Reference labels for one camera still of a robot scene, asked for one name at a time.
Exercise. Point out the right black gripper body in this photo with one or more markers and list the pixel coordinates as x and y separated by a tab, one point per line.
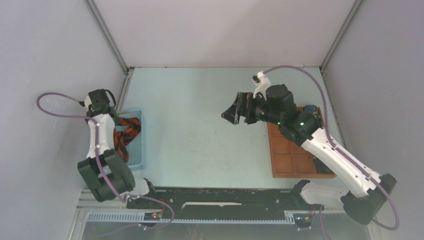
262	113

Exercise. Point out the orange navy striped tie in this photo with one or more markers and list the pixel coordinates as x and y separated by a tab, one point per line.
121	139

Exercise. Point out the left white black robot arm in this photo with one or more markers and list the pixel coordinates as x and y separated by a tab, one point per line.
105	173

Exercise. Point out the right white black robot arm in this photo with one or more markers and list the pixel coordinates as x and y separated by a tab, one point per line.
366	190

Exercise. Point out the blue patterned rolled tie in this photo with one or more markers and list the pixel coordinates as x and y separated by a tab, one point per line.
312	109

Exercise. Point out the brown wooden divided tray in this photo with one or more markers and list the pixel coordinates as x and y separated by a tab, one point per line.
289	160

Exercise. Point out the light blue plastic basket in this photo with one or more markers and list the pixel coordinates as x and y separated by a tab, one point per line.
134	149

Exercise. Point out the dark floral rolled tie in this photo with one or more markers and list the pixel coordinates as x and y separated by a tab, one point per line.
321	168

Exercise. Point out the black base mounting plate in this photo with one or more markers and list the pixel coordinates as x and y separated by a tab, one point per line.
223	203

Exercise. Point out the white slotted cable duct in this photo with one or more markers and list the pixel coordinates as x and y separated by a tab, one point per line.
143	217

